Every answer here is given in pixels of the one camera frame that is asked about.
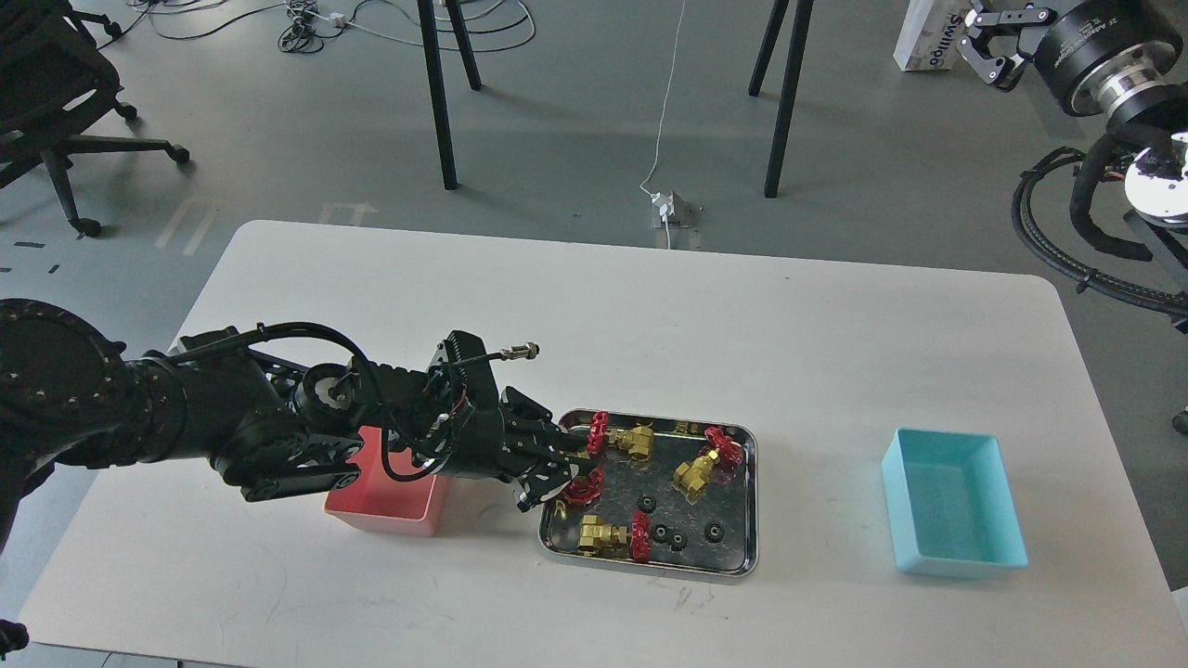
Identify black tripod right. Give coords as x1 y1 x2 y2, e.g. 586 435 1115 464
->
747 1 815 198

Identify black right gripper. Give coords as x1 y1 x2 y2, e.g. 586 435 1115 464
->
958 1 1184 119

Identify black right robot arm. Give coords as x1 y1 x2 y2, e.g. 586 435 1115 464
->
959 1 1187 330

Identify black office chair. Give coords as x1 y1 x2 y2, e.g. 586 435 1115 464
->
1 1 190 238

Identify white cable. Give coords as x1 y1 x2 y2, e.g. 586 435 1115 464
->
640 0 690 250

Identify brass valve red handle top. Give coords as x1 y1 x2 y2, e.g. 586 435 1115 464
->
587 411 656 462

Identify white cardboard box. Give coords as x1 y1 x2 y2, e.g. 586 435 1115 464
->
895 1 973 73

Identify metal tray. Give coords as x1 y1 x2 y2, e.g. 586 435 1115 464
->
538 410 758 578

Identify brass valve red handle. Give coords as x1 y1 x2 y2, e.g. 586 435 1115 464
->
577 510 651 563
561 467 605 508
672 426 745 505
587 411 656 462

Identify white power adapter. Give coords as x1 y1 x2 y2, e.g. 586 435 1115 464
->
650 193 697 229

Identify pink plastic box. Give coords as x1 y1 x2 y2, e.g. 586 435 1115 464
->
323 427 451 537

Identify blue plastic box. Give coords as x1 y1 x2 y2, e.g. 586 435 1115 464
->
880 428 1028 579

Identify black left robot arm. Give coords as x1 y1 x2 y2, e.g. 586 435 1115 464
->
1 300 598 537

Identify cable bundle on floor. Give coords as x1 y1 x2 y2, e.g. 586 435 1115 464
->
129 0 537 55

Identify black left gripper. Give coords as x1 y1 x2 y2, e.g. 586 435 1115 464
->
421 330 595 512

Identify brass valve red handle bottom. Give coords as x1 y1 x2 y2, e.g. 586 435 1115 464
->
577 510 651 563

